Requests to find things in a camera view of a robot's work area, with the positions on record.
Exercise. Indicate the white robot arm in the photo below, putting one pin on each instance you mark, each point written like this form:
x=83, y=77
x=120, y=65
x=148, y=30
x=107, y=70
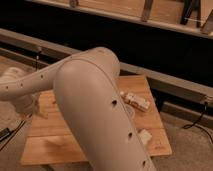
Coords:
x=85, y=89

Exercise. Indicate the white sponge block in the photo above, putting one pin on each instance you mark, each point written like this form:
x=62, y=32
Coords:
x=145, y=136

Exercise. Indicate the wooden shelf in background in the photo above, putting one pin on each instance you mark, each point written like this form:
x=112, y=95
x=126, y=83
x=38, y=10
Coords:
x=165, y=14

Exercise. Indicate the black device on floor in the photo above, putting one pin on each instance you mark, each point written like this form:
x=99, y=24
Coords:
x=4, y=134

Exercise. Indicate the long grey metal rail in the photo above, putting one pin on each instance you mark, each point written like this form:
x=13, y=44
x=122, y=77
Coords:
x=160, y=80

